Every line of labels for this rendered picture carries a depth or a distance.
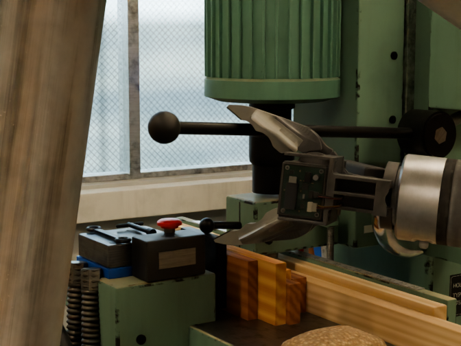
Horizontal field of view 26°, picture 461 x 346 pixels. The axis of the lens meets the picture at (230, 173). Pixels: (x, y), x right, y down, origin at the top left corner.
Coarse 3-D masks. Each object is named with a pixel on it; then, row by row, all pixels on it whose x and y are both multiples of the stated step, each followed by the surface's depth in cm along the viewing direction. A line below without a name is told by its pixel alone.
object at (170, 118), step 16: (160, 112) 105; (416, 112) 126; (432, 112) 124; (160, 128) 104; (176, 128) 104; (192, 128) 106; (208, 128) 107; (224, 128) 109; (240, 128) 110; (320, 128) 116; (336, 128) 117; (352, 128) 119; (368, 128) 120; (384, 128) 122; (400, 128) 123; (416, 128) 123; (432, 128) 123; (448, 128) 125; (400, 144) 126; (416, 144) 124; (432, 144) 124; (448, 144) 125
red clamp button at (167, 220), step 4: (160, 220) 119; (164, 220) 119; (168, 220) 119; (172, 220) 119; (176, 220) 119; (180, 220) 120; (160, 224) 119; (164, 224) 119; (168, 224) 119; (172, 224) 119; (176, 224) 119; (180, 224) 120; (164, 228) 119; (168, 228) 119; (172, 228) 119
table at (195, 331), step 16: (224, 320) 121; (240, 320) 121; (256, 320) 121; (304, 320) 121; (320, 320) 121; (192, 336) 118; (208, 336) 116; (224, 336) 115; (240, 336) 115; (256, 336) 115; (272, 336) 115; (288, 336) 115
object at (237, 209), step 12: (228, 204) 131; (240, 204) 129; (252, 204) 126; (264, 204) 127; (276, 204) 128; (228, 216) 131; (240, 216) 129; (252, 216) 126; (324, 228) 132; (336, 228) 134; (288, 240) 129; (300, 240) 130; (312, 240) 132; (324, 240) 133; (336, 240) 134; (264, 252) 127; (276, 252) 129
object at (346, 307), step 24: (312, 288) 124; (336, 288) 121; (312, 312) 124; (336, 312) 120; (360, 312) 116; (384, 312) 113; (408, 312) 110; (384, 336) 113; (408, 336) 110; (432, 336) 107; (456, 336) 104
